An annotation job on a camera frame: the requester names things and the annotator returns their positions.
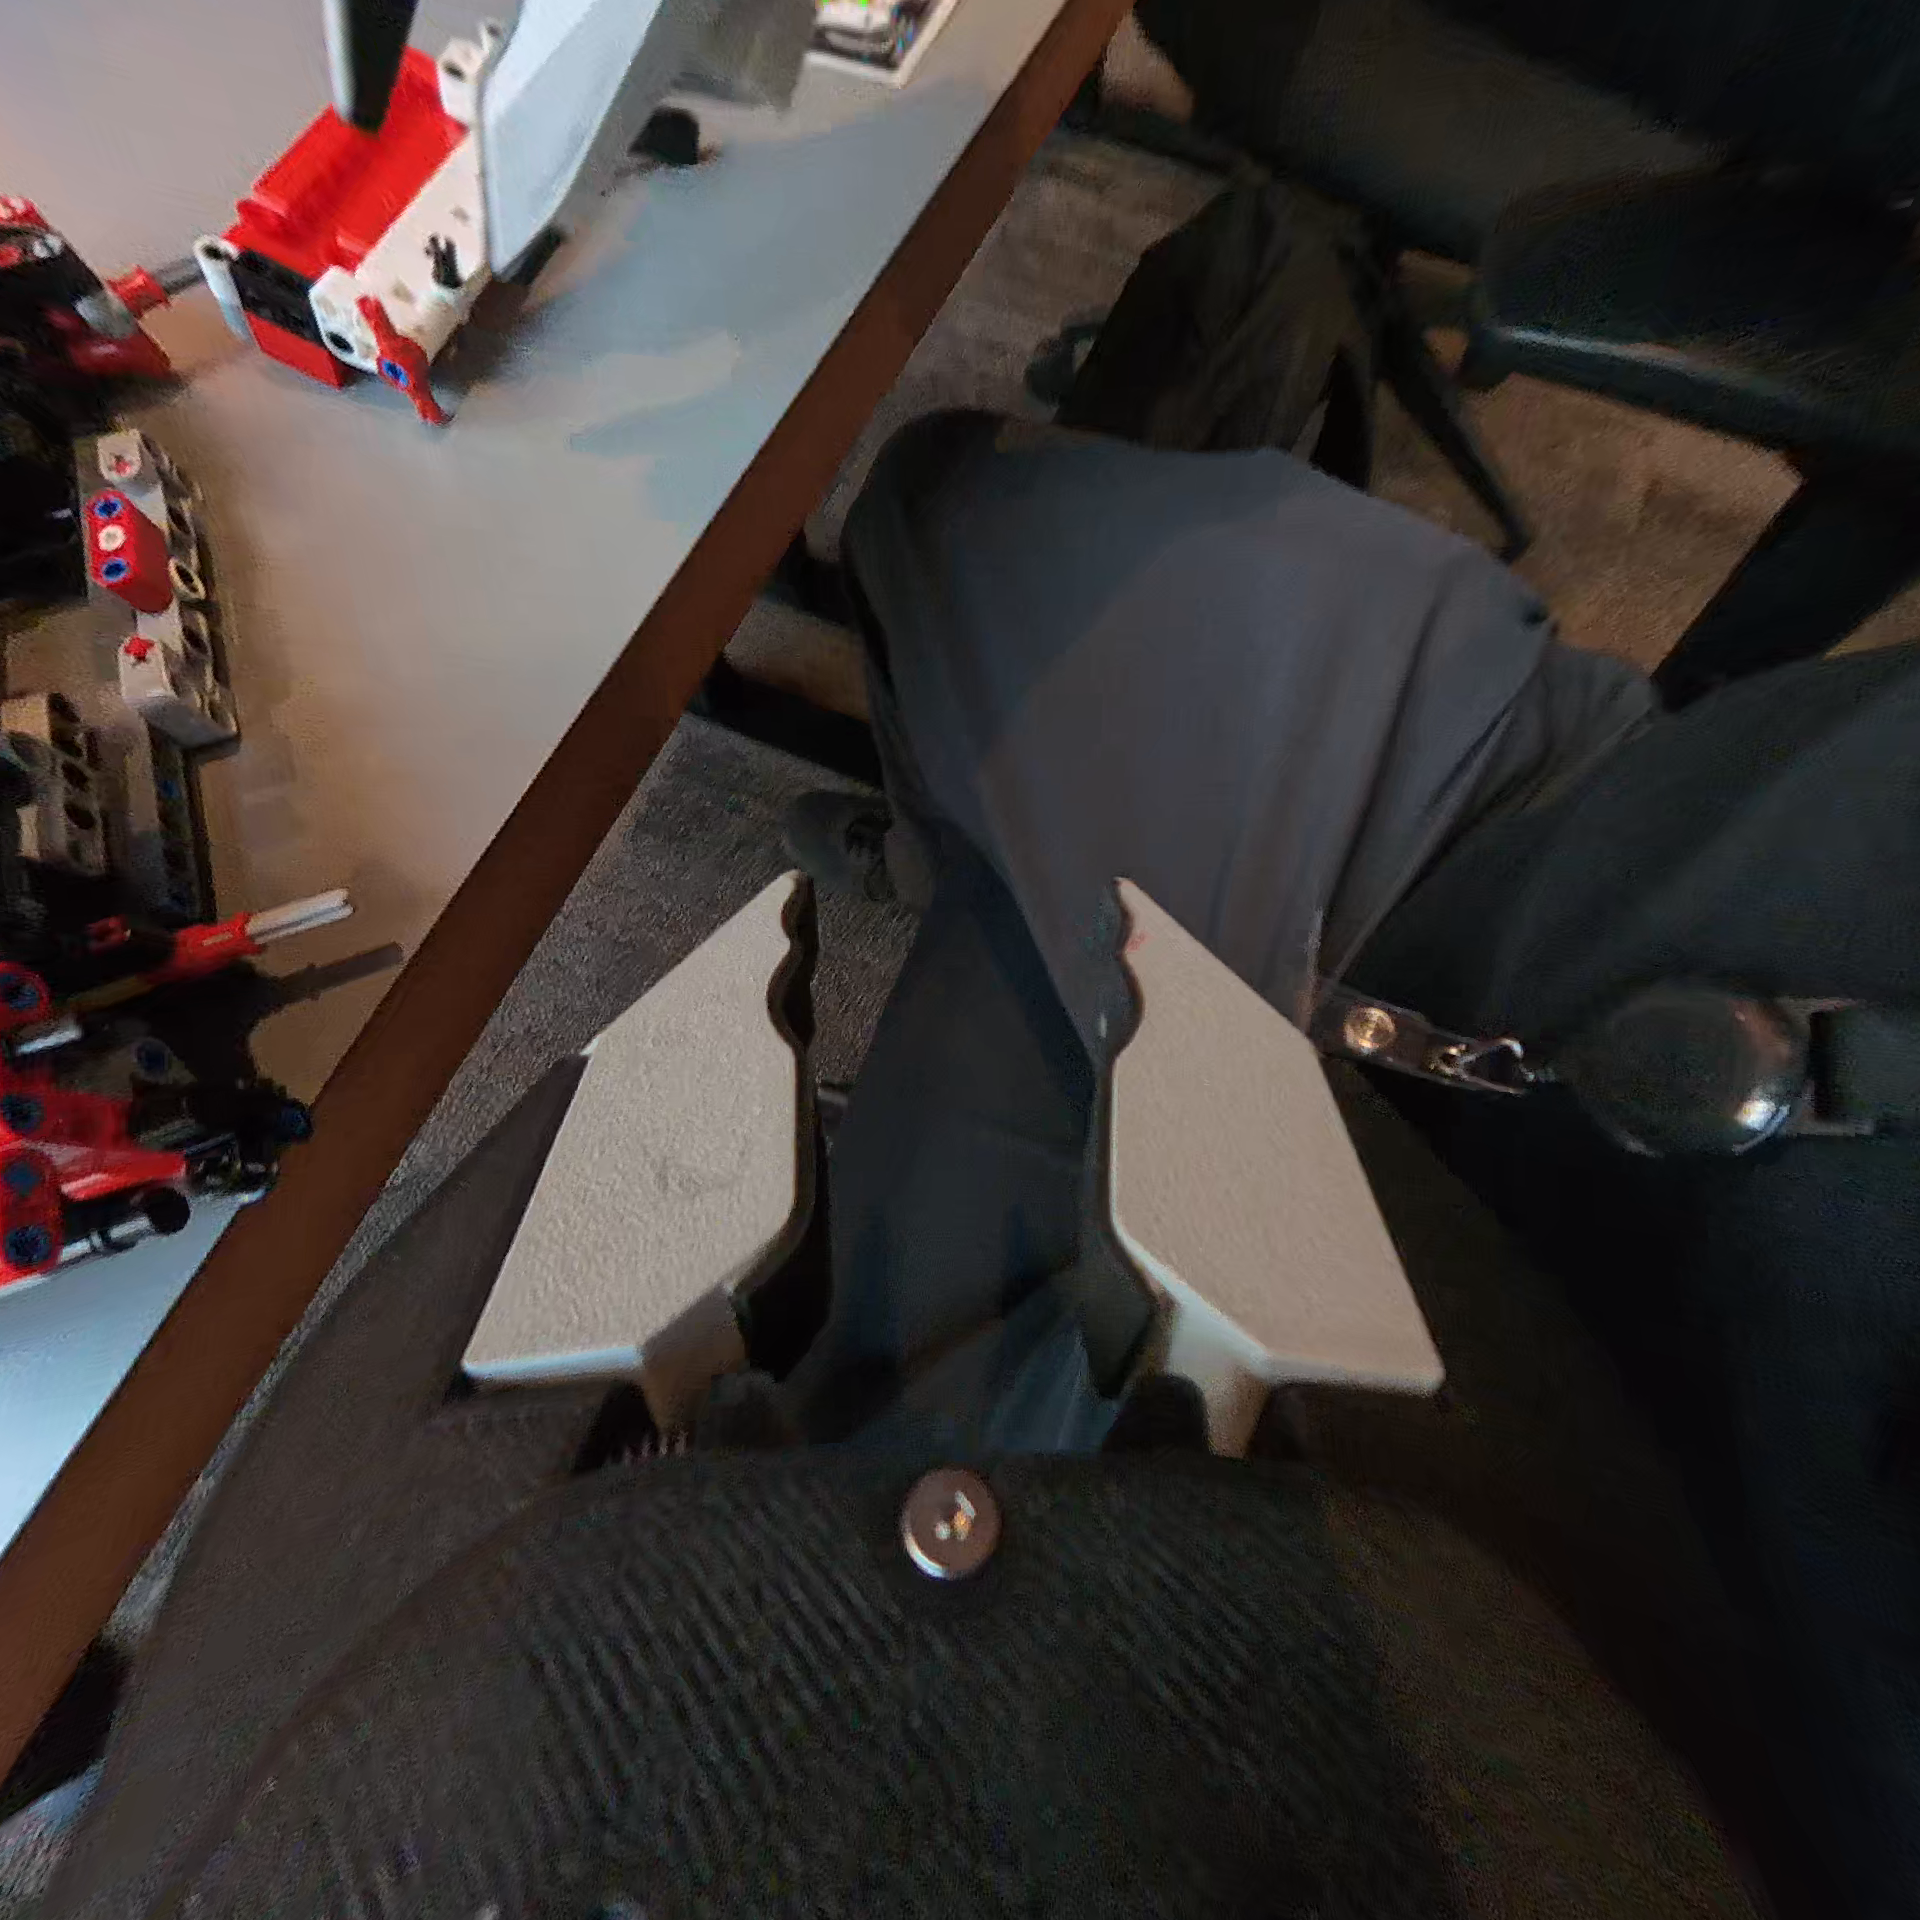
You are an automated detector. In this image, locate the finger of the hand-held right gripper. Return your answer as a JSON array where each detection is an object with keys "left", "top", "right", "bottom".
[
  {"left": 477, "top": 0, "right": 706, "bottom": 287},
  {"left": 320, "top": 0, "right": 429, "bottom": 139}
]

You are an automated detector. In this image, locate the black office chair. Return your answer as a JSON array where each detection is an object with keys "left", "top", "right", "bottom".
[{"left": 1047, "top": 0, "right": 1920, "bottom": 705}]

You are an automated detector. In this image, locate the red white brick subassembly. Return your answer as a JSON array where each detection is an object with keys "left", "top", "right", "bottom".
[{"left": 192, "top": 42, "right": 503, "bottom": 431}]

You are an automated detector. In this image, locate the black bag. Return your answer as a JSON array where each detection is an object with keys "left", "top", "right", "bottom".
[{"left": 1047, "top": 171, "right": 1389, "bottom": 488}]

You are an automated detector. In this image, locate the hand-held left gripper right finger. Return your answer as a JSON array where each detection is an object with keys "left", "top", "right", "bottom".
[{"left": 1102, "top": 874, "right": 1449, "bottom": 1455}]

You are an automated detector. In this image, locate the person's dark shoe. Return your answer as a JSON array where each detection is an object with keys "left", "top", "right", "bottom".
[{"left": 782, "top": 787, "right": 907, "bottom": 908}]

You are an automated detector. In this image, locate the sticker sheet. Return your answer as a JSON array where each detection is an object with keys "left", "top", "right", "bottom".
[{"left": 805, "top": 0, "right": 965, "bottom": 75}]

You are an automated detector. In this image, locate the metal lanyard clip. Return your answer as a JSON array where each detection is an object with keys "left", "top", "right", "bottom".
[{"left": 1307, "top": 985, "right": 1555, "bottom": 1101}]

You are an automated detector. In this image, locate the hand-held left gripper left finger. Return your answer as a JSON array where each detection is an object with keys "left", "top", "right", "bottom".
[{"left": 459, "top": 871, "right": 830, "bottom": 1425}]

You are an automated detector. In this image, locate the toy brick race car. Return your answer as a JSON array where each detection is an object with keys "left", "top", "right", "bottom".
[{"left": 0, "top": 191, "right": 362, "bottom": 1299}]

